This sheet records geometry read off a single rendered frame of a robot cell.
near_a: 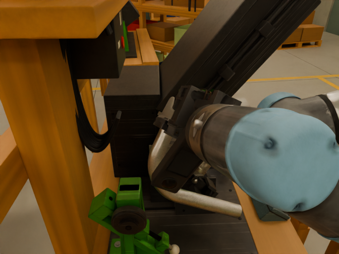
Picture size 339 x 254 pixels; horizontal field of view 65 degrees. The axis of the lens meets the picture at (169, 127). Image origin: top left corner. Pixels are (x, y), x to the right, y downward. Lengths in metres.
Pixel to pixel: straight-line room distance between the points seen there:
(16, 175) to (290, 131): 0.53
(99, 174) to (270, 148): 0.95
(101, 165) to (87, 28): 0.83
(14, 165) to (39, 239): 1.56
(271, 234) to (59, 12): 0.79
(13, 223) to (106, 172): 1.32
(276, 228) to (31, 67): 0.78
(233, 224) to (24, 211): 1.79
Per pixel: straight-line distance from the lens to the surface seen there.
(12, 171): 0.61
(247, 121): 0.22
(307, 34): 7.17
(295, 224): 1.17
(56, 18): 0.39
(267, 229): 0.91
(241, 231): 0.89
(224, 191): 0.99
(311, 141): 0.21
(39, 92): 0.54
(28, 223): 2.28
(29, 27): 0.40
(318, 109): 0.39
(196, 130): 0.30
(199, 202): 0.58
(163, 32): 3.77
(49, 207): 0.71
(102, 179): 1.08
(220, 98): 0.34
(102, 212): 0.62
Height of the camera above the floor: 1.58
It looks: 31 degrees down
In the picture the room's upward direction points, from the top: straight up
